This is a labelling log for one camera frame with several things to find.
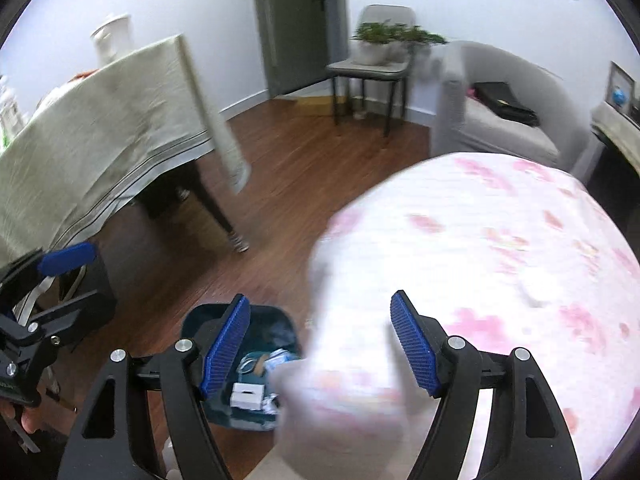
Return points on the grey armchair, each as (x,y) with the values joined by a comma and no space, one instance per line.
(463,124)

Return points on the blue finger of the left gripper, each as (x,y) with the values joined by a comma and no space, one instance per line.
(62,261)

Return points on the beige lace sideboard runner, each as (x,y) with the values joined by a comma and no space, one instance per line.
(620,130)

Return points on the framed globe picture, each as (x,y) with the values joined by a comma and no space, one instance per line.
(621,93)

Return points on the pink floral tablecloth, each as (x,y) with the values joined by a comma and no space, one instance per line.
(503,252)

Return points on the grey chair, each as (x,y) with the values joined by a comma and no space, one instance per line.
(396,75)

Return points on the dark teal trash bin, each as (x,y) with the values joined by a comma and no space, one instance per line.
(270,329)

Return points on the dark wooden table leg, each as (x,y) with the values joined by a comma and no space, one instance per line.
(211,205)

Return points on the blue white packet in bin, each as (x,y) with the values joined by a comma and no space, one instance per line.
(279,357)

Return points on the dark grey door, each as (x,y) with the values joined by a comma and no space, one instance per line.
(299,39)

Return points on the potted green plant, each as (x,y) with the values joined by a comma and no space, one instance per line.
(380,43)

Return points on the white box in bin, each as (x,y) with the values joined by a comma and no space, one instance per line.
(247,396)

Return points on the beige fringed tablecloth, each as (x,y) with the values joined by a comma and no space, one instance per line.
(98,145)

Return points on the black bag on armchair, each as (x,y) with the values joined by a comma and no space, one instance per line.
(499,98)

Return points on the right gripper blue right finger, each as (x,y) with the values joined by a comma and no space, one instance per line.
(449,369)

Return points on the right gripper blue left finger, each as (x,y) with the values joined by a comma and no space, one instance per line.
(189,374)

